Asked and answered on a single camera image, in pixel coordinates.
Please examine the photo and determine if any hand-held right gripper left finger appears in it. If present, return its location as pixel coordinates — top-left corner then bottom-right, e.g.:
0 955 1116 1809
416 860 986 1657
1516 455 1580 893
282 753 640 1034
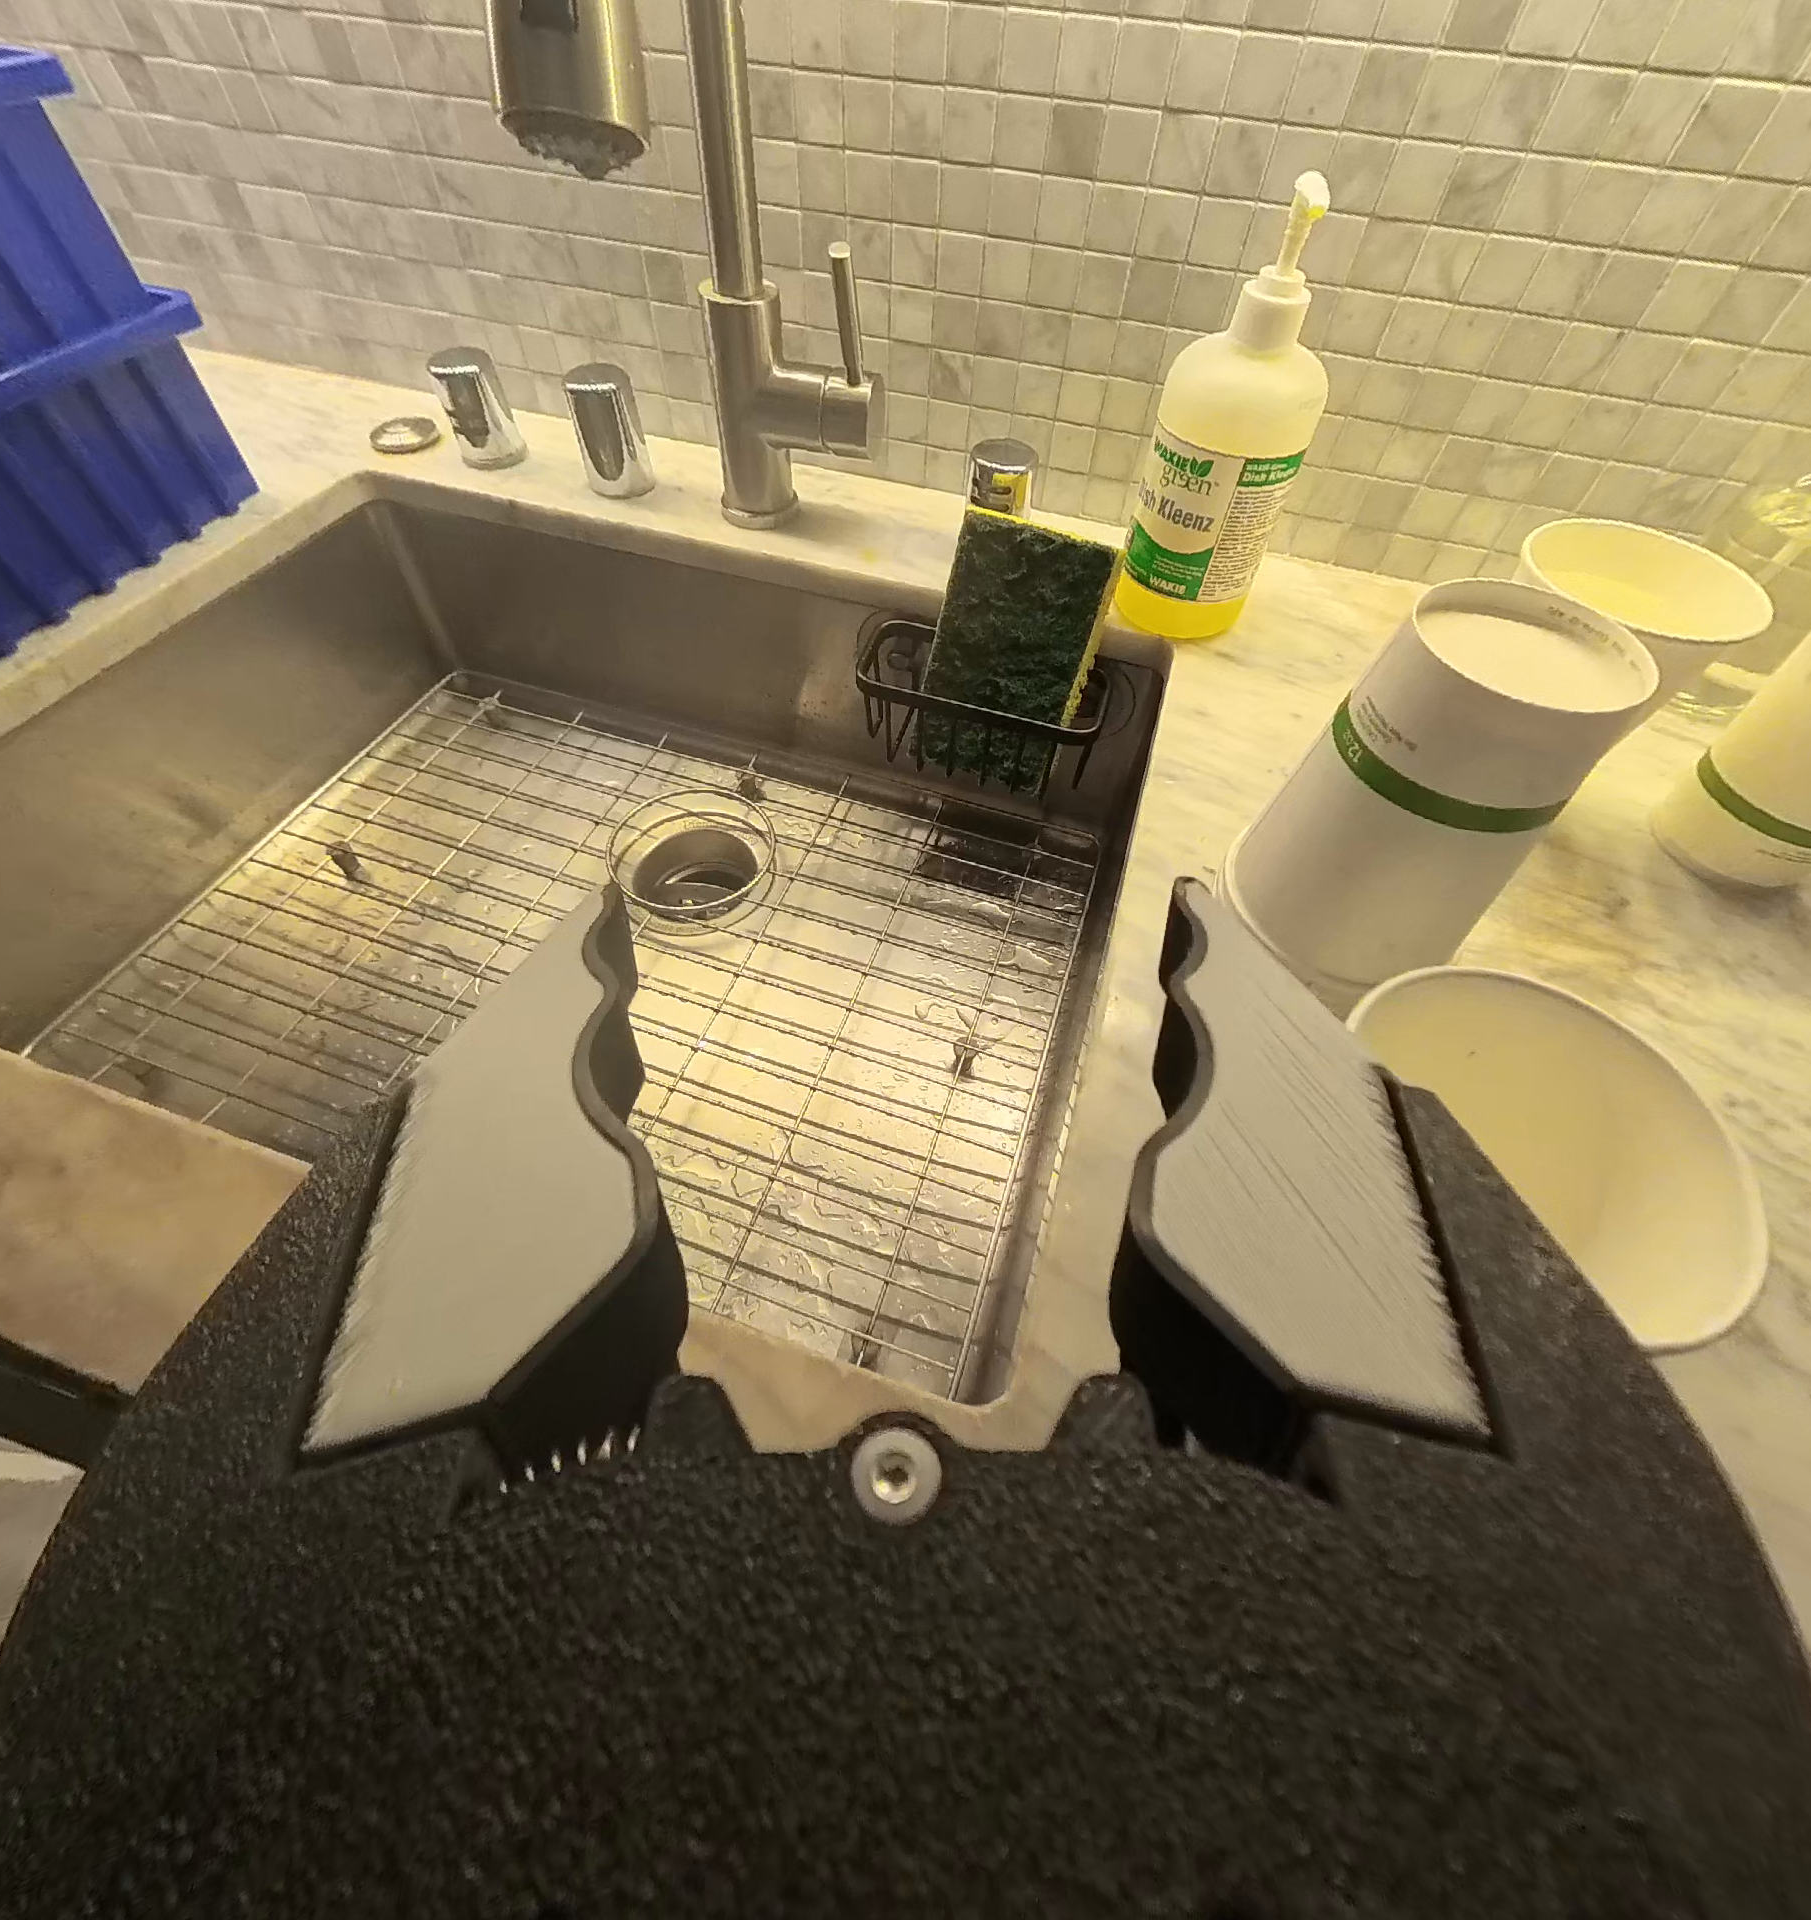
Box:
296 885 689 1457

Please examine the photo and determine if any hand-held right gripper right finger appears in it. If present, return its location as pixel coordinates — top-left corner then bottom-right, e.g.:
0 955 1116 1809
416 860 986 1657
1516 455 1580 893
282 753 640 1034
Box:
1112 876 1492 1449

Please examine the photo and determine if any white paper cup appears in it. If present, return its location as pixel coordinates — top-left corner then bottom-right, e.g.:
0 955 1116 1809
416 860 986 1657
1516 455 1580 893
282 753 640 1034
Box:
1652 575 1811 886
1516 518 1773 709
1348 967 1772 1353

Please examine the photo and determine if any blue plastic bin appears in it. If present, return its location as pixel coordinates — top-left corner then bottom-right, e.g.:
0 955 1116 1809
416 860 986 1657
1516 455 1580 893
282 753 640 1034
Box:
0 38 142 394
0 285 262 694

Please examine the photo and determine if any marble desk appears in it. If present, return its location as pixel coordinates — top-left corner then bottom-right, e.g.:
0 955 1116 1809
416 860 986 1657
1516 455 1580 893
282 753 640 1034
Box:
0 348 1811 1772

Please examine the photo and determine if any round metal sink drain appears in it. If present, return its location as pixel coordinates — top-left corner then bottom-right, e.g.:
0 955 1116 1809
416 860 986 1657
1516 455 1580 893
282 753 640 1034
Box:
604 791 775 939

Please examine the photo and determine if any stack of inverted paper cups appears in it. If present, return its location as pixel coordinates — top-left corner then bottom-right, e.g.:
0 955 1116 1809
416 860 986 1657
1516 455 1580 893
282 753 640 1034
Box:
1220 575 1660 992

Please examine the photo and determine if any stainless steel sink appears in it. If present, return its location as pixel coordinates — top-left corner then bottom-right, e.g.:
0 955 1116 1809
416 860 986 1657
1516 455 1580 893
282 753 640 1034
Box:
0 471 1177 1413

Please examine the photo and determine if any green yellow sponge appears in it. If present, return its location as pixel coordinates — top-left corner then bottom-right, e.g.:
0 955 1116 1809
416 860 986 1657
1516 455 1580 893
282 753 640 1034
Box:
919 507 1124 788

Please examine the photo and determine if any dish soap pump bottle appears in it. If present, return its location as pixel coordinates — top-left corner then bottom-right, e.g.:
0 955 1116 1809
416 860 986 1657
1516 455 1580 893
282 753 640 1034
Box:
1112 169 1328 642

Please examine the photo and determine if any stainless pull-down faucet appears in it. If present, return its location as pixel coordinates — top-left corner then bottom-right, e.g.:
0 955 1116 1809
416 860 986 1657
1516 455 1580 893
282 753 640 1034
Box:
483 0 888 530

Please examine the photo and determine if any wire sink grid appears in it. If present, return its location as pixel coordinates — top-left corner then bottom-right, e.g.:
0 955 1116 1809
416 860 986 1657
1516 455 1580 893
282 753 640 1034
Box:
26 671 1105 1397

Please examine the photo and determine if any black wire sponge caddy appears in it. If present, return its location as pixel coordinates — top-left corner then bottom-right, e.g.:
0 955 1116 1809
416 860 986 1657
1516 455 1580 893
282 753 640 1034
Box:
856 608 1110 797

